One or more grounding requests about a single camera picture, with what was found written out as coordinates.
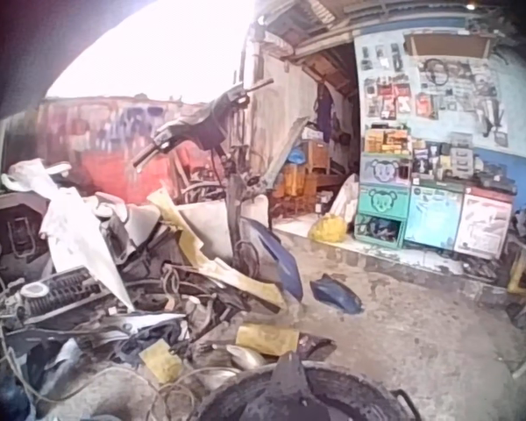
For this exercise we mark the green cartoon drawer cabinet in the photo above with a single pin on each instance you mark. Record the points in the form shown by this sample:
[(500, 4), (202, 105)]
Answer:
[(382, 199)]

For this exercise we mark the finned engine cylinder block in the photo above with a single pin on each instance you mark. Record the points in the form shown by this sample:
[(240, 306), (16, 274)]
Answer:
[(54, 291)]

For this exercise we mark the white glass-front counter cabinet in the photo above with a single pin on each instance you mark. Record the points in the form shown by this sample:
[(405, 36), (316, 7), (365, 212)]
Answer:
[(460, 219)]

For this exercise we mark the wall display of spare parts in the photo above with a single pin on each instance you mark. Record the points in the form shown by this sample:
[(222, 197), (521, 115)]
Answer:
[(434, 94)]

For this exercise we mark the yellow sponge block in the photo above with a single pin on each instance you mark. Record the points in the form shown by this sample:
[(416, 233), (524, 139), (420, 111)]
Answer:
[(161, 360)]

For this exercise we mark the wooden crates stack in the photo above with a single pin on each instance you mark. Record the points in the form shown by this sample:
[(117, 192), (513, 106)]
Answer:
[(304, 177)]

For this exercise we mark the stack of orange boxes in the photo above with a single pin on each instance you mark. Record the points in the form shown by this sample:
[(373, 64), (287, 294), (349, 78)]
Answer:
[(386, 141)]

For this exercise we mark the black rubber tyre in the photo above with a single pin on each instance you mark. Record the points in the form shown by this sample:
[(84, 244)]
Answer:
[(302, 392)]

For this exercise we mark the blue motorcycle fairing panel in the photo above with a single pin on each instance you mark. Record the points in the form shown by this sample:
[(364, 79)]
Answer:
[(336, 293)]

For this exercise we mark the wooden wall box shelf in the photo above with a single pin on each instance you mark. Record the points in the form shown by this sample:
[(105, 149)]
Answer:
[(450, 44)]

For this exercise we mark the yellow cardboard piece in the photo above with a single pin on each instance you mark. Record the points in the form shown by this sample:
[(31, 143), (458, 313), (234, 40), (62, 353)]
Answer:
[(266, 338)]

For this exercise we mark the yellow plastic bag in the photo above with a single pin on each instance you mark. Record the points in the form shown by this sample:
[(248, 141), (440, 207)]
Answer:
[(329, 228)]

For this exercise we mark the white plastic sheet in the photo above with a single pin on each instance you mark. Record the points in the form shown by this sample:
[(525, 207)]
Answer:
[(76, 232)]

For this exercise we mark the white sack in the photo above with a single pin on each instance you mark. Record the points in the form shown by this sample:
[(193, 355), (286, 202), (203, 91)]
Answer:
[(344, 197)]

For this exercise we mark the stripped blue motorcycle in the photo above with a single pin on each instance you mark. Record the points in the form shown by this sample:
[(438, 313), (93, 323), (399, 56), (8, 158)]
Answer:
[(239, 228)]

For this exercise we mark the heap of scrap motorcycle parts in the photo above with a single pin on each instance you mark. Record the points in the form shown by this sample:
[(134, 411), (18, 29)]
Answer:
[(83, 351)]

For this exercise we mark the chrome exhaust muffler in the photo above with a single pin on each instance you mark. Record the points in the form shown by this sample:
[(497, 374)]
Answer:
[(244, 356)]

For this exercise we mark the small grey drawer organiser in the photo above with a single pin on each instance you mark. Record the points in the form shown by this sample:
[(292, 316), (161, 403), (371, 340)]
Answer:
[(461, 159)]

